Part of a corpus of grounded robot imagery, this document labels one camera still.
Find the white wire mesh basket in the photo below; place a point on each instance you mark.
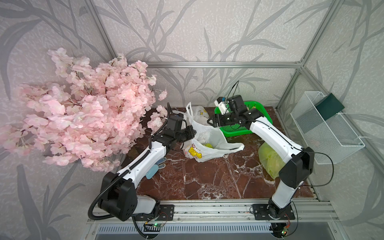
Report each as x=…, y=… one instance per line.
x=331, y=138

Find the light green plastic bag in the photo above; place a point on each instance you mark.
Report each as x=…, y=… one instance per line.
x=270, y=160

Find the pink artificial blossom tree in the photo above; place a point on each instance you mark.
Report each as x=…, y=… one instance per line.
x=98, y=117

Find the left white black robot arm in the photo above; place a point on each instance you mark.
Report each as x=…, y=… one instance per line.
x=118, y=197

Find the green plastic basket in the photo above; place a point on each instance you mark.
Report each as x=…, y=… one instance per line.
x=237, y=130

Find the white printed plastic bag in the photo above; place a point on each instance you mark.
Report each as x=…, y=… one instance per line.
x=209, y=142

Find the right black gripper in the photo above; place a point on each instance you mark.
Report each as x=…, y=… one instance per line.
x=214, y=118

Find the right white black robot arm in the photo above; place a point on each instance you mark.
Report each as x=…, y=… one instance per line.
x=299, y=161

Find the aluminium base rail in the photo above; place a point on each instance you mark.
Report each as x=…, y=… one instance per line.
x=239, y=216

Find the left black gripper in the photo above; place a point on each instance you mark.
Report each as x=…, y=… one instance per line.
x=189, y=129

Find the dark green card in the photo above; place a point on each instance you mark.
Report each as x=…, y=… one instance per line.
x=329, y=106

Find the light blue spatula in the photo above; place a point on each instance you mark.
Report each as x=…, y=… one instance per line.
x=152, y=171

